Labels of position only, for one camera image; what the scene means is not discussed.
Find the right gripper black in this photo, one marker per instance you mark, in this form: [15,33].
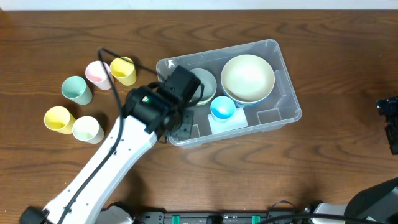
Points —
[389,116]

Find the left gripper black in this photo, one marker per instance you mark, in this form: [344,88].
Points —
[186,125]

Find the yellow plastic cup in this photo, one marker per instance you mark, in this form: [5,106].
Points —
[123,69]
[59,119]

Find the light grey-blue bowl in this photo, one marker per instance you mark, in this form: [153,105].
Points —
[209,82]

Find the pale white-green plastic cup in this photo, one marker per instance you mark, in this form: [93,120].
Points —
[88,129]

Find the blue plastic cup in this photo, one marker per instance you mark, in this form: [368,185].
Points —
[222,108]

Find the clear plastic storage bin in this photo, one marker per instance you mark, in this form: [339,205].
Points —
[281,107]

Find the large beige bowl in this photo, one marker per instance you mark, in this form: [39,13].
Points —
[248,78]

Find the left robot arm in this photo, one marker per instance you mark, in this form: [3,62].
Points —
[83,200]

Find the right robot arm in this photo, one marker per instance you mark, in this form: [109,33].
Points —
[377,203]

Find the pink plastic cup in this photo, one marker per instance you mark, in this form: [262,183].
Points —
[99,74]

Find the green plastic cup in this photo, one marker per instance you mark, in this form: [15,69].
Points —
[75,88]

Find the white label on bin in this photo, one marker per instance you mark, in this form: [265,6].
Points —
[237,121]

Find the silver camera on left gripper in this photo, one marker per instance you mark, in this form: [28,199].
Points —
[182,82]

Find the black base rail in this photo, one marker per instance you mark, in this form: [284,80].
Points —
[158,217]

